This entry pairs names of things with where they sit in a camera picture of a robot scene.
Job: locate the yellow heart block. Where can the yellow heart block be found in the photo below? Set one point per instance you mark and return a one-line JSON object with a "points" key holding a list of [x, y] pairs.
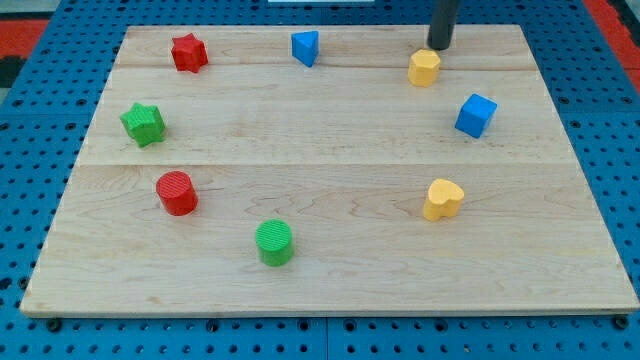
{"points": [[444, 199]]}

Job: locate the green cylinder block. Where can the green cylinder block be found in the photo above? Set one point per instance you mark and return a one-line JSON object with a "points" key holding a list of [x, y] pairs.
{"points": [[274, 241]]}

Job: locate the light wooden board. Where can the light wooden board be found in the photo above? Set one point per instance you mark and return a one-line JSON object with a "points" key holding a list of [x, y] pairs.
{"points": [[343, 152]]}

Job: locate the blue triangle block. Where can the blue triangle block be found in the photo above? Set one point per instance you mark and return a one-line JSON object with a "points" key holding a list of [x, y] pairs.
{"points": [[305, 47]]}

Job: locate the red cylinder block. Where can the red cylinder block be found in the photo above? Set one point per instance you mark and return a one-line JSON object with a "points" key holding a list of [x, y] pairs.
{"points": [[176, 192]]}

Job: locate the yellow hexagon block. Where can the yellow hexagon block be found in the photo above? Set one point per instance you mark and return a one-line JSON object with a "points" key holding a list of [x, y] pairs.
{"points": [[423, 68]]}

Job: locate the blue cube block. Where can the blue cube block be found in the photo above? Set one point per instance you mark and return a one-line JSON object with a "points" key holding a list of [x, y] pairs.
{"points": [[475, 115]]}

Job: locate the red star block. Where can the red star block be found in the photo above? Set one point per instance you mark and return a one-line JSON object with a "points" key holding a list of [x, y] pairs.
{"points": [[189, 53]]}

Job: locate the green star block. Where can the green star block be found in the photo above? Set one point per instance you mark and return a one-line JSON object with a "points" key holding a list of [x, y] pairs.
{"points": [[144, 124]]}

